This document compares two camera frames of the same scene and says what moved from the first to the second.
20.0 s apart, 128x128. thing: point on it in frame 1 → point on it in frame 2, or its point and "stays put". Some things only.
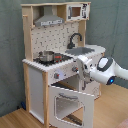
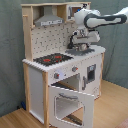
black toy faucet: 70,45 stays put
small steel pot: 46,56 → 83,47
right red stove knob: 74,69 stays put
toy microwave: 76,12 stays put
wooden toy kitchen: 54,93 stays put
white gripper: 84,67 → 83,36
